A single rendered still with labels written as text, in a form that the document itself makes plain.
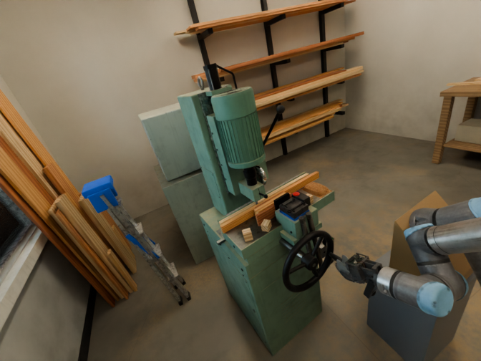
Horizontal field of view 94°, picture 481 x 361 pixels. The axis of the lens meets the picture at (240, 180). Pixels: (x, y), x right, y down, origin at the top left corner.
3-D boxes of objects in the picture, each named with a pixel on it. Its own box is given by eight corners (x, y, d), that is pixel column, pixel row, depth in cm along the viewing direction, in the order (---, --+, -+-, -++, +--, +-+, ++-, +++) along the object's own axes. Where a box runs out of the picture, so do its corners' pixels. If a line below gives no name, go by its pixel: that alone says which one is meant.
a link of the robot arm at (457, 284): (459, 258, 72) (437, 265, 67) (478, 299, 68) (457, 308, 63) (427, 261, 80) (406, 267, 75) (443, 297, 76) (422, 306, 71)
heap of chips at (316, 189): (321, 198, 116) (320, 192, 114) (300, 189, 127) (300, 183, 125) (332, 190, 119) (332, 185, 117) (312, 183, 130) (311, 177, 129)
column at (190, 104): (228, 221, 132) (189, 96, 99) (213, 207, 150) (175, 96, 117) (259, 204, 141) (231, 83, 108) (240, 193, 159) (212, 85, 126)
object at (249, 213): (223, 233, 108) (221, 227, 106) (221, 231, 110) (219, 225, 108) (319, 177, 133) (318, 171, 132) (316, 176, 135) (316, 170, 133)
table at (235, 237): (255, 274, 91) (253, 263, 88) (222, 237, 116) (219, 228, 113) (351, 206, 114) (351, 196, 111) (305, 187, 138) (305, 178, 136)
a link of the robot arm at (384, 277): (409, 288, 75) (392, 306, 71) (394, 282, 79) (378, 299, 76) (401, 265, 74) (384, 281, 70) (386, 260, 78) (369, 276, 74)
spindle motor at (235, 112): (241, 173, 94) (222, 97, 79) (222, 164, 108) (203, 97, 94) (273, 157, 100) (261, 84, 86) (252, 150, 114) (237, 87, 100)
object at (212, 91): (215, 107, 99) (204, 65, 91) (208, 107, 105) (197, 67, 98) (230, 102, 102) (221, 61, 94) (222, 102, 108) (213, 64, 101)
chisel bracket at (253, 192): (255, 205, 108) (252, 190, 104) (240, 195, 120) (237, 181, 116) (268, 198, 111) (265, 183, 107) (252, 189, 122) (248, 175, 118)
